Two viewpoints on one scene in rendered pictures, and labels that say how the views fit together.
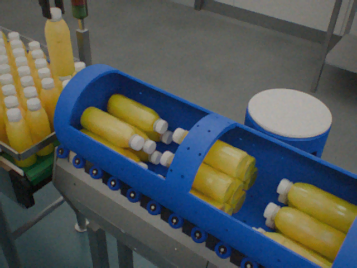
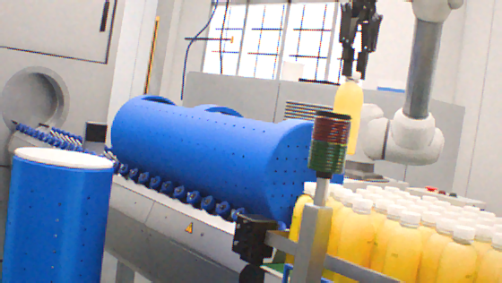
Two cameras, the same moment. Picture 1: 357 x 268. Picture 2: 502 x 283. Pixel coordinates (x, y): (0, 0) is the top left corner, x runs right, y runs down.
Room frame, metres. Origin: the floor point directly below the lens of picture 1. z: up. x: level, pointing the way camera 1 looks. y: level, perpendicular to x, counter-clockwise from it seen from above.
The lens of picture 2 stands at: (2.65, 0.58, 1.25)
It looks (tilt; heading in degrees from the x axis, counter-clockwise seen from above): 3 degrees down; 196
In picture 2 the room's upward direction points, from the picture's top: 9 degrees clockwise
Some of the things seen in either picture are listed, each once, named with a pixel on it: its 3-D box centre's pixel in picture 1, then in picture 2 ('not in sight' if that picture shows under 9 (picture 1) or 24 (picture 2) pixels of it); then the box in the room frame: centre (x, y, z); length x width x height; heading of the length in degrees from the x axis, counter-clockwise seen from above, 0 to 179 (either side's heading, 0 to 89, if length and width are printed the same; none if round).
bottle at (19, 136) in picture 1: (20, 139); not in sight; (1.00, 0.49, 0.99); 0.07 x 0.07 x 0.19
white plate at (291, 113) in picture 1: (289, 111); (64, 158); (1.16, -0.38, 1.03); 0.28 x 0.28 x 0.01
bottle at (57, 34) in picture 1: (59, 44); (346, 115); (1.12, 0.36, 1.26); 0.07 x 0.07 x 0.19
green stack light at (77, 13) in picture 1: (79, 9); (327, 156); (1.58, 0.41, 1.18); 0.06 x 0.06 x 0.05
